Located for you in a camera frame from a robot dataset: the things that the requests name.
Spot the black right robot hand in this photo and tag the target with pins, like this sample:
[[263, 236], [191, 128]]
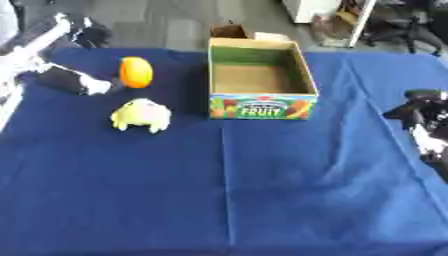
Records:
[[423, 111]]

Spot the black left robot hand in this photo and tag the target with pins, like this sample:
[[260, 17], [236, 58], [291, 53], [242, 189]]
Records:
[[67, 80]]

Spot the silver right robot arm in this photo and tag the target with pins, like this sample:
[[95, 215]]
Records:
[[441, 168]]

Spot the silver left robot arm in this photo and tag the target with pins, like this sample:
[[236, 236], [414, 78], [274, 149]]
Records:
[[17, 63]]

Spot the cardboard box with green inside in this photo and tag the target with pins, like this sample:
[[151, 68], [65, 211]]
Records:
[[262, 106]]

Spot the small brown cardboard box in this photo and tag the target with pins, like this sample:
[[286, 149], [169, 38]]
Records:
[[228, 31]]

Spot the orange toy fruit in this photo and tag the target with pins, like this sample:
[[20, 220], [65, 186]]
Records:
[[136, 72]]

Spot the yellow soft toy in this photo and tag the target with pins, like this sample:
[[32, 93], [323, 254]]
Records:
[[143, 115]]

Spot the black office chair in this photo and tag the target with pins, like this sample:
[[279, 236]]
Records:
[[411, 25]]

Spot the brown bag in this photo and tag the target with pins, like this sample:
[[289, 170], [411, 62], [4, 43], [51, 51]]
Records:
[[329, 31]]

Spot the white cabinet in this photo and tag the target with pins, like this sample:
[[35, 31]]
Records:
[[309, 10]]

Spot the pale cardboard piece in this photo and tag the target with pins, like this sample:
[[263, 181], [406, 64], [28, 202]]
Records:
[[271, 36]]

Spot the white post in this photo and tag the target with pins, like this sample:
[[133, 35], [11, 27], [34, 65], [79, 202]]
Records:
[[361, 23]]

